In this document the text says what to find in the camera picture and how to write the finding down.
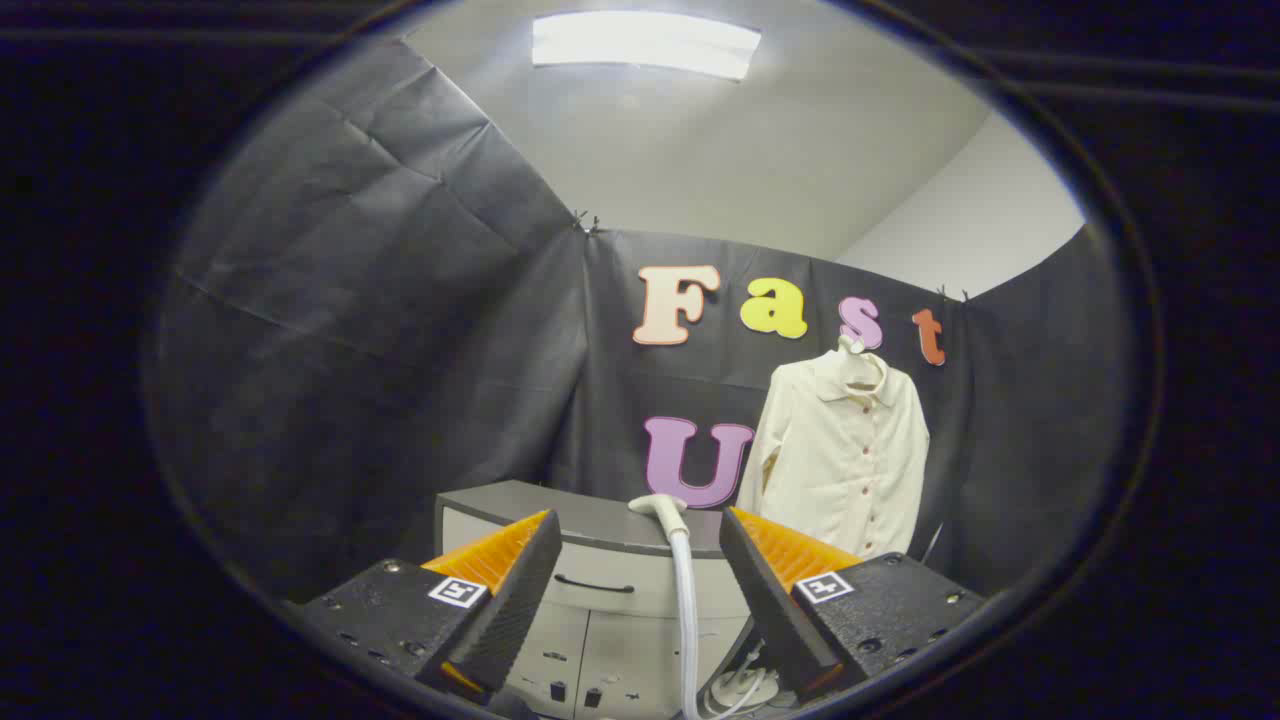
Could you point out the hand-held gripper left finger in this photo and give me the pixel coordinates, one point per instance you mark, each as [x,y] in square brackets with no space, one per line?
[510,610]

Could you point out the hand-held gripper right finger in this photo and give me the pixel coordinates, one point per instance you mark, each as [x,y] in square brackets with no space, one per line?
[770,610]

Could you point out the white garment steamer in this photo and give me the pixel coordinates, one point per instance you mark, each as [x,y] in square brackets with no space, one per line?
[685,600]

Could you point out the cream button shirt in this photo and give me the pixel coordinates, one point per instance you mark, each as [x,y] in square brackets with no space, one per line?
[840,460]

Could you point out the white clothes hanger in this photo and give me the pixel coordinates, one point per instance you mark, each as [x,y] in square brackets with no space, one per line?
[851,347]

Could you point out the white stand base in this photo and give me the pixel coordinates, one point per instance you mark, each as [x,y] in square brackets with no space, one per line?
[745,690]

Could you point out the grey cabinet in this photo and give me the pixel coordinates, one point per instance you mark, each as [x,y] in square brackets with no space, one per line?
[600,522]

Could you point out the black backdrop cloth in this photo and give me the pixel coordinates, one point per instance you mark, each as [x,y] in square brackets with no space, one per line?
[350,350]

